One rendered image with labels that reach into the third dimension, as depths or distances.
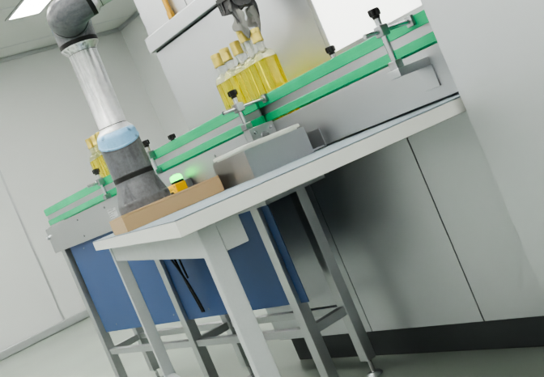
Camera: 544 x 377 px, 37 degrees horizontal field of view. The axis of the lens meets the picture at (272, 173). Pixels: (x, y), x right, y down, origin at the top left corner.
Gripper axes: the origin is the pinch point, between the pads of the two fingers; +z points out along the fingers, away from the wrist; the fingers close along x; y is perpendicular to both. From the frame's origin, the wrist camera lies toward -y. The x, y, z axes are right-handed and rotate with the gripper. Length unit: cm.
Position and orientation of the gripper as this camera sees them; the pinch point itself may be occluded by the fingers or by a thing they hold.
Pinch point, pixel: (253, 31)
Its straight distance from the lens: 253.0
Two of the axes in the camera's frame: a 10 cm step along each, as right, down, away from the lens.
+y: -5.7, 2.2, 7.9
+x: -7.2, 3.2, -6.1
